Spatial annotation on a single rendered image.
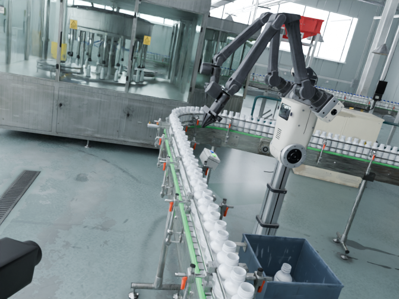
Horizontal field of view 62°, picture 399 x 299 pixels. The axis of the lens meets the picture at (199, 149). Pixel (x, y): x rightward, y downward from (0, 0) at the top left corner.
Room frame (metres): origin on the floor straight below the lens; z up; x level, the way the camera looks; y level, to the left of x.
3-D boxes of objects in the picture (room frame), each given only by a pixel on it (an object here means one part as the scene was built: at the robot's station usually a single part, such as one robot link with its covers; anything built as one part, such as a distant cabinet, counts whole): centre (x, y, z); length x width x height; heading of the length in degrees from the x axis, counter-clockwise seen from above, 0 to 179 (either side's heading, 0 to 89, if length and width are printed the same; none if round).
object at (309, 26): (8.37, -1.76, 1.40); 0.92 x 0.72 x 2.80; 85
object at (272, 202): (2.01, -0.54, 0.74); 0.11 x 0.11 x 0.40; 13
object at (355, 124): (5.53, -2.20, 0.59); 1.10 x 0.62 x 1.18; 85
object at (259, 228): (2.01, -0.54, 0.49); 0.13 x 0.13 x 0.40; 13
